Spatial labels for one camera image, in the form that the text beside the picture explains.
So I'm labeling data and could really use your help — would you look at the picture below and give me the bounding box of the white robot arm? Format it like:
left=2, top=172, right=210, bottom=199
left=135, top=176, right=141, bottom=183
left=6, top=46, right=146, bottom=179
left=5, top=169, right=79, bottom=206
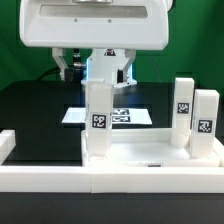
left=19, top=0, right=174, bottom=87

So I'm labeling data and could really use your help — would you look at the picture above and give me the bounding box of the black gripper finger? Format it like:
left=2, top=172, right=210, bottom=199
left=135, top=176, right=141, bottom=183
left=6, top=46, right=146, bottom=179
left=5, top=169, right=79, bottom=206
left=52, top=48, right=74, bottom=82
left=115, top=49, right=136, bottom=84

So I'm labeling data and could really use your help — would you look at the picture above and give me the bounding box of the black cable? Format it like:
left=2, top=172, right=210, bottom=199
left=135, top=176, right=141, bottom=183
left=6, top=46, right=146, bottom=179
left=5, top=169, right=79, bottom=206
left=35, top=66, right=63, bottom=83

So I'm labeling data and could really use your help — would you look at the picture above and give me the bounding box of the white U-shaped fence wall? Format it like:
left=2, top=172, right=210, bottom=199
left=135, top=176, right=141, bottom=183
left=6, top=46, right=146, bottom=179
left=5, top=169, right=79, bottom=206
left=0, top=129, right=224, bottom=193

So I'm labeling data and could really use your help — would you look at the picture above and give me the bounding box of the white desk top tray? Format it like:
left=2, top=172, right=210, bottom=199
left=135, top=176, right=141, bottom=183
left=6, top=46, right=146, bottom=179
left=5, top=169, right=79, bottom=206
left=81, top=128, right=221, bottom=167

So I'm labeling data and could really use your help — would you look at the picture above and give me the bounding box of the fiducial marker sheet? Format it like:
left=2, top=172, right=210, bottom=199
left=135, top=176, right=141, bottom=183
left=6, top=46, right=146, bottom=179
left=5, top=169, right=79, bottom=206
left=62, top=107, right=152, bottom=125

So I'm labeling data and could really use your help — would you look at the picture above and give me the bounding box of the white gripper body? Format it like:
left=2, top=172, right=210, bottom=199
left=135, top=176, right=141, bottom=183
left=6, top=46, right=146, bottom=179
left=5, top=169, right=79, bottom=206
left=19, top=0, right=169, bottom=50

